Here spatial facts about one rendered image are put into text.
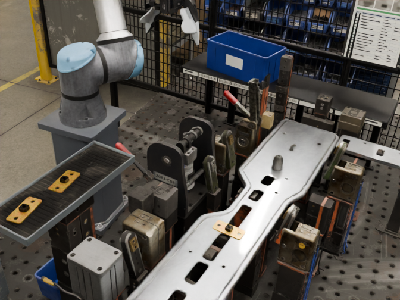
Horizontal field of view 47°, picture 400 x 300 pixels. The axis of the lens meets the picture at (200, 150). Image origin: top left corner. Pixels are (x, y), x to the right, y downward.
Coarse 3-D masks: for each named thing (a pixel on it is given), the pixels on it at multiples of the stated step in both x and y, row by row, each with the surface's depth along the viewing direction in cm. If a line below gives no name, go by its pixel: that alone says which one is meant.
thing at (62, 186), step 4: (68, 172) 115; (72, 172) 115; (76, 172) 115; (64, 176) 112; (68, 176) 114; (72, 176) 114; (76, 176) 114; (56, 180) 112; (60, 180) 111; (64, 180) 111; (68, 180) 112; (72, 180) 112; (52, 184) 111; (56, 184) 111; (60, 184) 111; (64, 184) 111; (68, 184) 111; (48, 188) 109; (52, 188) 110; (60, 188) 110; (64, 188) 110; (60, 192) 108
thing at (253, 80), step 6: (252, 78) 154; (246, 84) 154; (252, 84) 151; (258, 84) 152; (264, 84) 151; (252, 90) 153; (258, 90) 155; (252, 96) 154; (258, 96) 156; (252, 102) 155; (258, 102) 157; (252, 108) 156; (258, 108) 158; (252, 114) 157; (258, 114) 159; (252, 120) 158; (258, 120) 160
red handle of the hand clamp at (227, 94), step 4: (224, 92) 160; (228, 92) 160; (228, 96) 159; (232, 96) 159; (232, 100) 159; (236, 100) 160; (236, 104) 160; (240, 104) 160; (240, 108) 159; (244, 108) 160; (244, 112) 159; (248, 112) 160; (248, 116) 159
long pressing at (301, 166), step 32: (288, 128) 170; (256, 160) 152; (288, 160) 152; (320, 160) 153; (288, 192) 138; (192, 224) 125; (256, 224) 126; (192, 256) 115; (224, 256) 116; (160, 288) 107; (192, 288) 107; (224, 288) 107
